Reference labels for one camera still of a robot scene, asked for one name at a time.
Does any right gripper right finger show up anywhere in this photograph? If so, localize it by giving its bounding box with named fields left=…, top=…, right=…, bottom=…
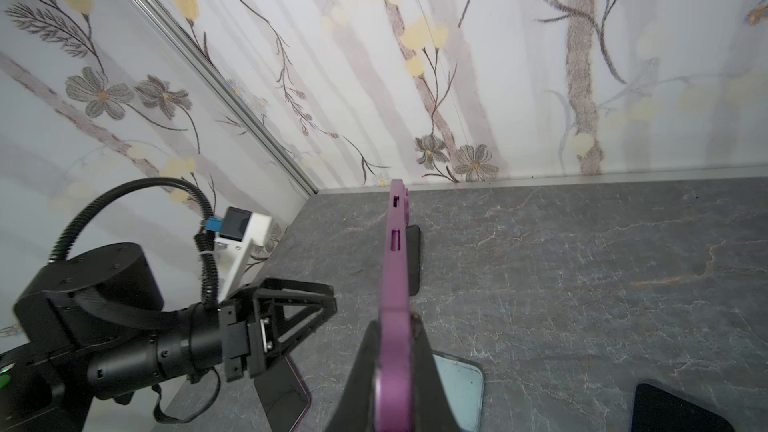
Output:
left=410, top=312, right=461, bottom=432

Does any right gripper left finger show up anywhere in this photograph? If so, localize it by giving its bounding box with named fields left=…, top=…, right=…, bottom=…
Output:
left=325, top=320, right=382, bottom=432

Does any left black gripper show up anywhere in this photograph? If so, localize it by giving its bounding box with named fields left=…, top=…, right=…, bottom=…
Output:
left=219, top=277, right=337, bottom=381

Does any black phone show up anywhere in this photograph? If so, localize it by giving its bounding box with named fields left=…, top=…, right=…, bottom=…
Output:
left=253, top=356, right=312, bottom=432
left=374, top=179, right=412, bottom=431

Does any pale blue phone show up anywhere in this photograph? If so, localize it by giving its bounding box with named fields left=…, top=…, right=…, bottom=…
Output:
left=433, top=352, right=485, bottom=432

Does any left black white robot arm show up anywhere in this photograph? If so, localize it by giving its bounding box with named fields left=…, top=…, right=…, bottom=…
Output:
left=1, top=243, right=337, bottom=431

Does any black phone case front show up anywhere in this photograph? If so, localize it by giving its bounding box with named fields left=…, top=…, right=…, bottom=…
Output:
left=630, top=383, right=735, bottom=432

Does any left black corrugated cable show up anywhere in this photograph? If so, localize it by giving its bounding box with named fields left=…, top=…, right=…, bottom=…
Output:
left=47, top=176, right=220, bottom=307

